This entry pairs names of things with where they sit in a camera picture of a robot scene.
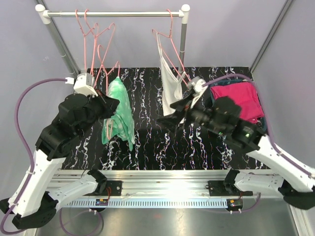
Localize blue plastic basket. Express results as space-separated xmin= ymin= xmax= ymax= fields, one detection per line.
xmin=209 ymin=77 xmax=268 ymax=133

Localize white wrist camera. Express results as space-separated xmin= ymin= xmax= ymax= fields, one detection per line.
xmin=65 ymin=72 xmax=97 ymax=96
xmin=188 ymin=76 xmax=208 ymax=108

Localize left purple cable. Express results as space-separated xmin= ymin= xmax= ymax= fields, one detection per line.
xmin=0 ymin=78 xmax=103 ymax=236

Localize purple cable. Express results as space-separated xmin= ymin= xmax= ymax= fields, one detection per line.
xmin=203 ymin=74 xmax=315 ymax=214
xmin=0 ymin=78 xmax=103 ymax=236

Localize black marble pattern mat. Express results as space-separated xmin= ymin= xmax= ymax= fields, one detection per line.
xmin=63 ymin=67 xmax=265 ymax=170

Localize pink wire hanger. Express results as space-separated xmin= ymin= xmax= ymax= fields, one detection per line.
xmin=152 ymin=4 xmax=190 ymax=84
xmin=75 ymin=9 xmax=99 ymax=76
xmin=87 ymin=10 xmax=116 ymax=78
xmin=97 ymin=45 xmax=120 ymax=140

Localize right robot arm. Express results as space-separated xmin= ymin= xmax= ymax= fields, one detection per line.
xmin=157 ymin=96 xmax=315 ymax=210

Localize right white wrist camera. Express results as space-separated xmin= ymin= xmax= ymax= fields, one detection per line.
xmin=188 ymin=76 xmax=208 ymax=108

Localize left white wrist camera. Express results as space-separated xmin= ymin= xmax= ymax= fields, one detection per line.
xmin=65 ymin=72 xmax=97 ymax=96

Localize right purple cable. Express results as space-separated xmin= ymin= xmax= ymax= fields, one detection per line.
xmin=203 ymin=74 xmax=315 ymax=214

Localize aluminium mounting rail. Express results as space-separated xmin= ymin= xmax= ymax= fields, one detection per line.
xmin=47 ymin=170 xmax=283 ymax=208

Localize green white tie-dye trousers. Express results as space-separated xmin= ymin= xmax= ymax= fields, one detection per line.
xmin=101 ymin=77 xmax=135 ymax=151

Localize magenta trousers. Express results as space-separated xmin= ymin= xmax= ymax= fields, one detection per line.
xmin=210 ymin=82 xmax=266 ymax=125

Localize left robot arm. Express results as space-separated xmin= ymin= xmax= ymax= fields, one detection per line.
xmin=0 ymin=90 xmax=120 ymax=230

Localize silver clothes rack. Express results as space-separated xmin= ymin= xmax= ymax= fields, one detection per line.
xmin=35 ymin=2 xmax=190 ymax=77

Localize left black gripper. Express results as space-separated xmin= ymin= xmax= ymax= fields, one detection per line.
xmin=76 ymin=88 xmax=120 ymax=138

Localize white camisole top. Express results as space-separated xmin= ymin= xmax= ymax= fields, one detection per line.
xmin=156 ymin=33 xmax=183 ymax=116

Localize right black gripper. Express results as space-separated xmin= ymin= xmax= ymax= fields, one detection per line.
xmin=157 ymin=93 xmax=226 ymax=136

